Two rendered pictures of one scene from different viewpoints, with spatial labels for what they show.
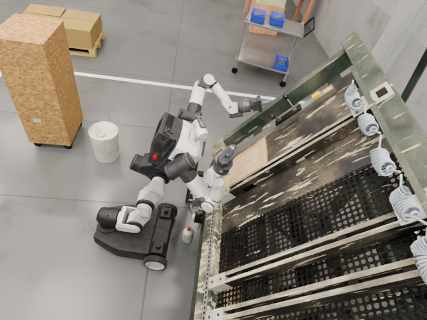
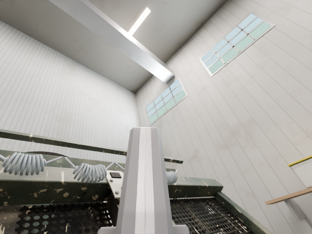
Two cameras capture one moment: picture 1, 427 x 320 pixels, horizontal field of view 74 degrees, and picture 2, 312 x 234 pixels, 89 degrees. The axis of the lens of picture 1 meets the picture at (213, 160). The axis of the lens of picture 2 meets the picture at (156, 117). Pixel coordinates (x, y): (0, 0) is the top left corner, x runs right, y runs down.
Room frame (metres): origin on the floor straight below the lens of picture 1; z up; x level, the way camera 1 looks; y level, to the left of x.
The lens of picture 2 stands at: (0.99, 0.00, 1.59)
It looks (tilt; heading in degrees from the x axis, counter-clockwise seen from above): 38 degrees up; 227
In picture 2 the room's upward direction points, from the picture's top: 15 degrees counter-clockwise
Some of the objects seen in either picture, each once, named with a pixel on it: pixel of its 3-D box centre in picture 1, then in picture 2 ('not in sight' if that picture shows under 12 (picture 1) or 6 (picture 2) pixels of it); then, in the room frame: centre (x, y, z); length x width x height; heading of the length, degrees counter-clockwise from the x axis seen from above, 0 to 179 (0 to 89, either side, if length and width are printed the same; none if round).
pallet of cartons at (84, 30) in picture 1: (62, 30); not in sight; (4.33, 2.90, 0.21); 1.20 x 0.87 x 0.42; 98
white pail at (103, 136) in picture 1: (105, 139); not in sight; (2.14, 1.20, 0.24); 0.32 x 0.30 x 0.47; 11
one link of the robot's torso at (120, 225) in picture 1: (130, 219); not in sight; (1.24, 0.57, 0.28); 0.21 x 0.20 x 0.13; 95
